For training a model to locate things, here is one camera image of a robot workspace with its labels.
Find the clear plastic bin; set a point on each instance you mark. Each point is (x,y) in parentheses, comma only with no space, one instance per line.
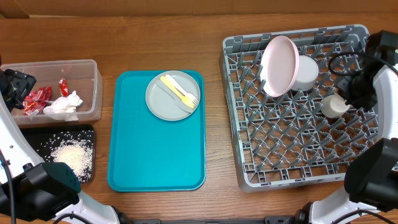
(81,76)

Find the red sauce sachet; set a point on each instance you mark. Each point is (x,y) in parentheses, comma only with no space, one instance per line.
(63,87)

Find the black rectangular tray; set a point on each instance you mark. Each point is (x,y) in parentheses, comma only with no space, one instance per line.
(36,137)

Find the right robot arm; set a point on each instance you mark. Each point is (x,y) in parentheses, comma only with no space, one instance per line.
(370,185)

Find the pink round plate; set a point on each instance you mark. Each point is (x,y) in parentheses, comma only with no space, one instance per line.
(280,65)

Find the white napkin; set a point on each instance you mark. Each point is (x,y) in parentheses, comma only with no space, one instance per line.
(64,108)

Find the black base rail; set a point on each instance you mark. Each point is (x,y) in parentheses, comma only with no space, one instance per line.
(266,220)

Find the red snack wrapper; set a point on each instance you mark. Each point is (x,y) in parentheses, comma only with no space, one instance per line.
(36,101)

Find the grey bowl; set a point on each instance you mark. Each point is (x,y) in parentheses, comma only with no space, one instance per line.
(307,74)

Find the white paper cup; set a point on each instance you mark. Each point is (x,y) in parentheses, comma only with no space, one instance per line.
(334,106)

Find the white plastic fork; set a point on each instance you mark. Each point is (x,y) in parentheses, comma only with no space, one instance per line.
(182,90)

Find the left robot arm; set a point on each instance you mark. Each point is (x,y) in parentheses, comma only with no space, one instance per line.
(32,189)

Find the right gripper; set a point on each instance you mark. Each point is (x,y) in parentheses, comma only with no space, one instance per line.
(343,89)

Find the grey dishwasher rack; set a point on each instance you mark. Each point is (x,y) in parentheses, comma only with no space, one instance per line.
(286,141)

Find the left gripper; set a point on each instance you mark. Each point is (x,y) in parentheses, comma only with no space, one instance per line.
(22,83)

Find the grey round plate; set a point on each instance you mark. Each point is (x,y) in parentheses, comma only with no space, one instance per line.
(162,105)

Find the teal plastic tray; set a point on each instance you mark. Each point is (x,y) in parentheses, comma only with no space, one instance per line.
(147,153)

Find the pile of rice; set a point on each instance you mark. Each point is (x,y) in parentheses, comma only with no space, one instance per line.
(75,149)

